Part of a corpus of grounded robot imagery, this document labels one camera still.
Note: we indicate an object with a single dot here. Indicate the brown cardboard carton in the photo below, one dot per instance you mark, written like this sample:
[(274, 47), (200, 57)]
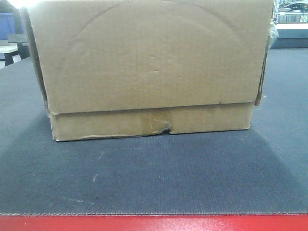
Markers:
[(126, 68)]

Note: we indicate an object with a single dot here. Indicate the background aluminium frame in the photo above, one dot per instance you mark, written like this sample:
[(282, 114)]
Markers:
[(291, 21)]

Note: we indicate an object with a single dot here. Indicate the background table left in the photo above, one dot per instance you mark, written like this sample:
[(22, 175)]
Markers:
[(16, 44)]

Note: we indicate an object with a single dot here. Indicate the background blue crate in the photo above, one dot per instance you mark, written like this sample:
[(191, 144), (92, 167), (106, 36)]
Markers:
[(10, 23)]

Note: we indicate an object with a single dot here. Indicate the dark conveyor belt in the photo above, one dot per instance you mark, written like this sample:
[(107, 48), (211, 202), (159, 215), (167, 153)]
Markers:
[(262, 170)]

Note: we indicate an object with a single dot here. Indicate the red conveyor frame edge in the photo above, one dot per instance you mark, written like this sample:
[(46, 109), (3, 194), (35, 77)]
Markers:
[(156, 223)]

